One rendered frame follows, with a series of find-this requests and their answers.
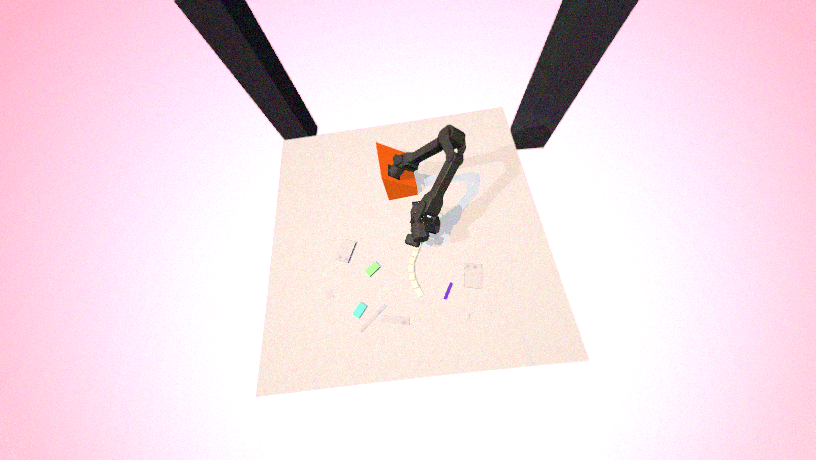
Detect light green flat block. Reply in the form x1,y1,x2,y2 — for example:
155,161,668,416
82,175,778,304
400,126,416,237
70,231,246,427
365,261,380,277

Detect teal rectangular block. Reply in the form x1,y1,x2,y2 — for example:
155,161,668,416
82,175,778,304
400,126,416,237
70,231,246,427
353,302,367,319

